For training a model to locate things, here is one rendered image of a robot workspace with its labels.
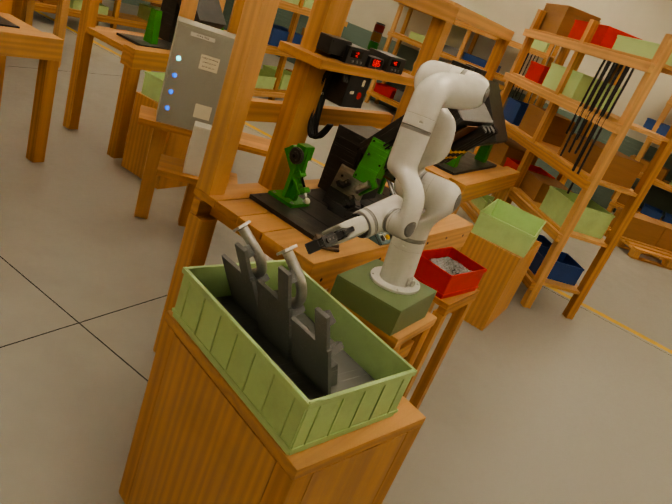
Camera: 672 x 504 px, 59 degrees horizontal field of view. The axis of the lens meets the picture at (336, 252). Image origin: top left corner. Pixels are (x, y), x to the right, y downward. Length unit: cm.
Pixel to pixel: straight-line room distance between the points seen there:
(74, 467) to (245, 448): 96
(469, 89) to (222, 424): 117
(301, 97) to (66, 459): 173
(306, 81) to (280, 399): 160
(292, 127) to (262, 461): 161
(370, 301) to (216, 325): 61
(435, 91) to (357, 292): 76
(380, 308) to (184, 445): 76
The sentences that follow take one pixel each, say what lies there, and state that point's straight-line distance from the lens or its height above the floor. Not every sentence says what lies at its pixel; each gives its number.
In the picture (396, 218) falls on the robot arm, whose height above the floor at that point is 131.
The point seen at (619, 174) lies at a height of 127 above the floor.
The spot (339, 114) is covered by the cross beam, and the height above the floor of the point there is 125.
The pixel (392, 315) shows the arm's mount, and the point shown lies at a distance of 202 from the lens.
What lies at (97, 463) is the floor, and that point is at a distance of 250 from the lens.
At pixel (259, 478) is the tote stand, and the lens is 164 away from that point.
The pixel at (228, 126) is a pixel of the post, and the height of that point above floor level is 119.
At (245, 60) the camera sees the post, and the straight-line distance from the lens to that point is 242.
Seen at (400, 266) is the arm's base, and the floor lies 104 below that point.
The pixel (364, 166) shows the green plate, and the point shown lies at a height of 114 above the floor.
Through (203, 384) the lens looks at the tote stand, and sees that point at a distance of 177.
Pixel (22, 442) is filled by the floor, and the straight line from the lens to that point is 255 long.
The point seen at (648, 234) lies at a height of 28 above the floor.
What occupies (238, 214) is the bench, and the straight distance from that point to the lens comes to 247.
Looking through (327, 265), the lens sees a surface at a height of 87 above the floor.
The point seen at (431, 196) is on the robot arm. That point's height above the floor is 132.
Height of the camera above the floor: 182
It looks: 23 degrees down
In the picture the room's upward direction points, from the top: 21 degrees clockwise
